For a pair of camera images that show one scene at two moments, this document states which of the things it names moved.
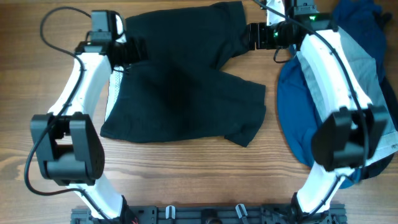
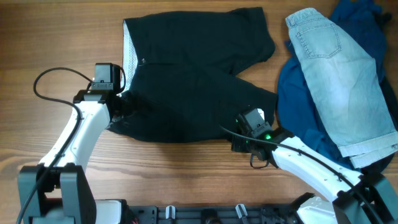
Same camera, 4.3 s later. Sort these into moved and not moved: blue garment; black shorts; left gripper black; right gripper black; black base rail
Moved: left gripper black; right gripper black; black shorts
Not moved: blue garment; black base rail
